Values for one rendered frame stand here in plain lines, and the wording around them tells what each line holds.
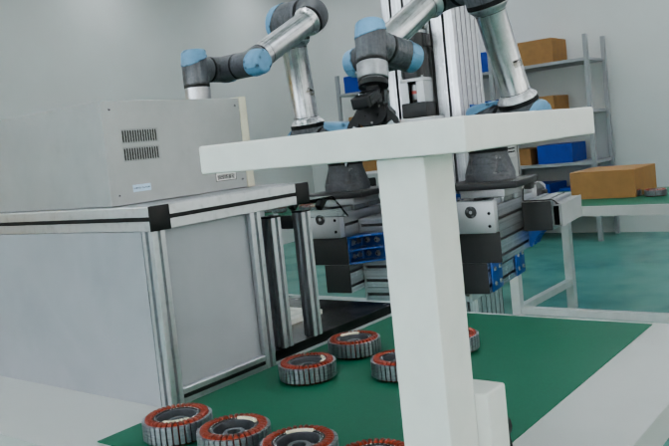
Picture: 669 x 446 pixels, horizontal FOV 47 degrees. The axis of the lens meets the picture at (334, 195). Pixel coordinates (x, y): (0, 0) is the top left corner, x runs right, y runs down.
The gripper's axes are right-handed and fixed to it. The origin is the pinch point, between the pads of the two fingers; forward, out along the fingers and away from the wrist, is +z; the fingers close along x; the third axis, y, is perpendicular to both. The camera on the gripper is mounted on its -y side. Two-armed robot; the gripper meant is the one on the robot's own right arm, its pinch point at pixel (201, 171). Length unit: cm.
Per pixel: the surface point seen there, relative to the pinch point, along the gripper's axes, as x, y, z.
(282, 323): -52, -42, 33
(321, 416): -78, -72, 40
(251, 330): -51, -52, 32
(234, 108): -41, -36, -14
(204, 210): -51, -62, 6
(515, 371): -102, -43, 40
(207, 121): -40, -44, -11
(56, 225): -20, -71, 6
